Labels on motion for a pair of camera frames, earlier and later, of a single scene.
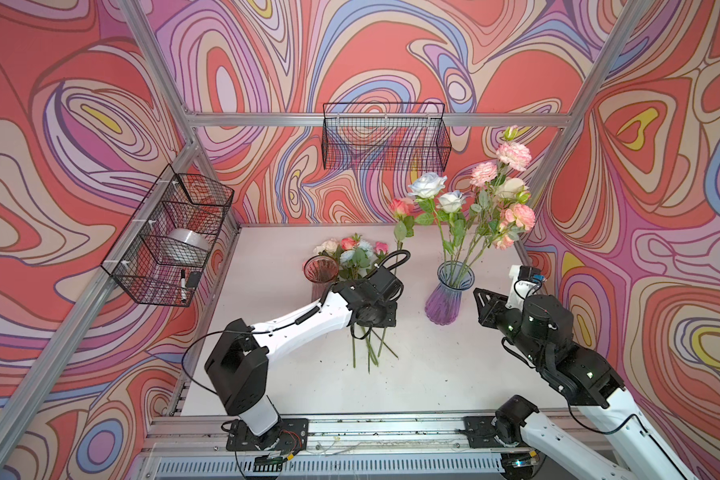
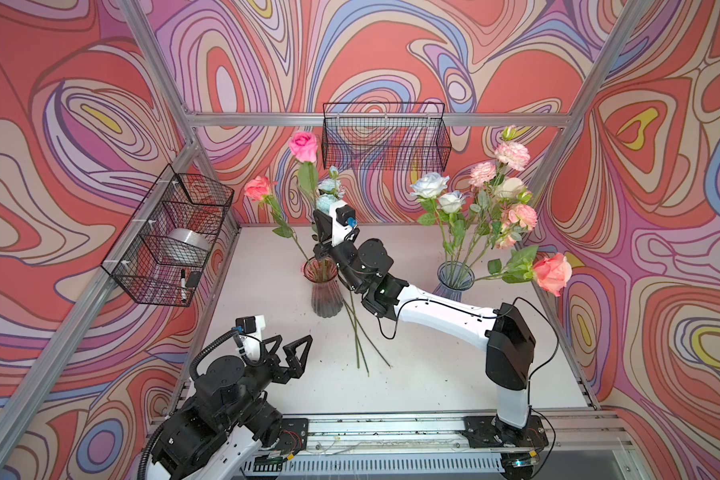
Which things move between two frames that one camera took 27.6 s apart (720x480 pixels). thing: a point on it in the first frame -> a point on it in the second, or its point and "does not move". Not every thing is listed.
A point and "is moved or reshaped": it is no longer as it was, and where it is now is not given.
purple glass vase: x=443 y=301 does not move
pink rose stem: x=381 y=249 is moved or reshaped
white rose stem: x=329 y=247 is moved or reshaped
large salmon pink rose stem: x=402 y=209 -> x=552 y=272
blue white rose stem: x=451 y=203 does not move
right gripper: x=486 y=315 -> x=324 y=234
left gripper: x=392 y=314 -> x=279 y=374
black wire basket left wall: x=162 y=253 does not move
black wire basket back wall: x=385 y=136 does not move
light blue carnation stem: x=358 y=259 is moved or reshaped
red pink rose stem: x=349 y=243 is moved or reshaped
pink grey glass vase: x=322 y=271 does not move
